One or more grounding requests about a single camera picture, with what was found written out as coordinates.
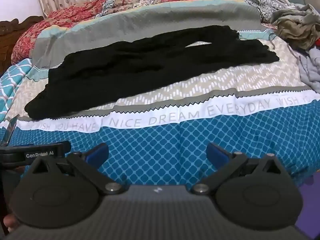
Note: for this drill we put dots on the grey garment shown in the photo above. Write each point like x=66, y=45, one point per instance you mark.
x=310, y=70

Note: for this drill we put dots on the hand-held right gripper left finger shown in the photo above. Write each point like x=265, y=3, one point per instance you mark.
x=96, y=154

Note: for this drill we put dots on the olive clothes pile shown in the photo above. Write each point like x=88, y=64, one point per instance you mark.
x=297, y=27

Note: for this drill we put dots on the black pants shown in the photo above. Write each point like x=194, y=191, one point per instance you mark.
x=140, y=70

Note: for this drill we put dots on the purple cloth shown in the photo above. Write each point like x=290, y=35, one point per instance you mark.
x=310, y=205

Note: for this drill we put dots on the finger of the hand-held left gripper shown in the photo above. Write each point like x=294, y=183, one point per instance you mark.
x=10, y=130

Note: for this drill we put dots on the person's left hand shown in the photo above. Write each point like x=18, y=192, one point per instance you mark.
x=10, y=222

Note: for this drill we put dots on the brown wooden headboard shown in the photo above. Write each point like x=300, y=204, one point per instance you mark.
x=12, y=35

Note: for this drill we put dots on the blue and beige patterned bedsheet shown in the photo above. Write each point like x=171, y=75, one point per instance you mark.
x=175, y=140

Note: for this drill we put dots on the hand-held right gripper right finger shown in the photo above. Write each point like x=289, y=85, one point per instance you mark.
x=217, y=155

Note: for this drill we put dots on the red floral patchwork quilt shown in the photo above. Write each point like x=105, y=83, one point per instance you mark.
x=50, y=27

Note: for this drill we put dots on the red cloth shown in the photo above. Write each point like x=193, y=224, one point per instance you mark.
x=318, y=42

